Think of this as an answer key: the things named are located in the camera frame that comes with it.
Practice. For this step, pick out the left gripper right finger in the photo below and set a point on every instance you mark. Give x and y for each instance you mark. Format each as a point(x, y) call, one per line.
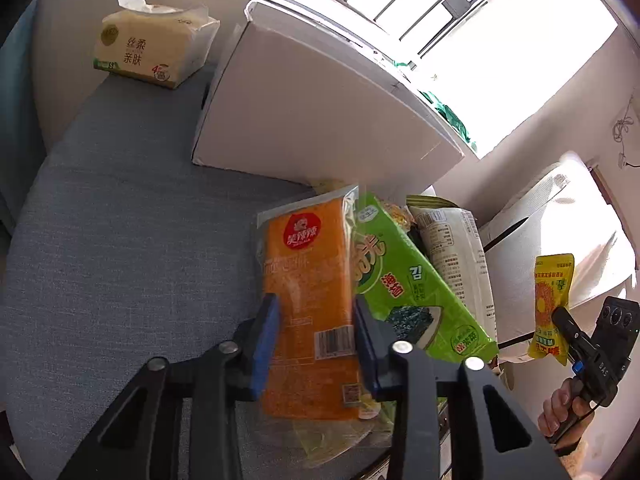
point(491, 437)

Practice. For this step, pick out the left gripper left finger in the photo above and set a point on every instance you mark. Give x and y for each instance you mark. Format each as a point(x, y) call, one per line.
point(138, 435)

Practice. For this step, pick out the yellow snack packet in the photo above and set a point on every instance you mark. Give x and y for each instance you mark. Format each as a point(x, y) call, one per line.
point(553, 276)

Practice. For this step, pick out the tall white noodle snack bag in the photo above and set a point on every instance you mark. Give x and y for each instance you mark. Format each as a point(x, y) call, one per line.
point(451, 239)

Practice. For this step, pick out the green seaweed snack pack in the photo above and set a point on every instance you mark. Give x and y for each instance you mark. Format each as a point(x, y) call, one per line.
point(403, 289)

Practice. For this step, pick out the orange cracker pack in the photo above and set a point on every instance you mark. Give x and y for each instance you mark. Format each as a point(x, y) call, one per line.
point(306, 255)

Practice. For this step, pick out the person's right hand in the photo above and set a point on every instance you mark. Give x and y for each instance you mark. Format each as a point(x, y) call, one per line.
point(558, 407)

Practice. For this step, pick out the yellow noodle snack bag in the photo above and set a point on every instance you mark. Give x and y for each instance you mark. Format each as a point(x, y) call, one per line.
point(401, 216)

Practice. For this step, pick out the green plastic bag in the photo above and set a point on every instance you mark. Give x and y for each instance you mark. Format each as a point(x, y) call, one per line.
point(409, 75)

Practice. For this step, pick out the teal curtain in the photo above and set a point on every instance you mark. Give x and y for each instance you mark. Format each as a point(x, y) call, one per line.
point(22, 147)

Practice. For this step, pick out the white cardboard box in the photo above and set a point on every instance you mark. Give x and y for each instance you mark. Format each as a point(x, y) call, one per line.
point(291, 101)

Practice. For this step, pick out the tissue pack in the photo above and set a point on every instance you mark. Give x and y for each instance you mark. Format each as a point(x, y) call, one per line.
point(158, 44)

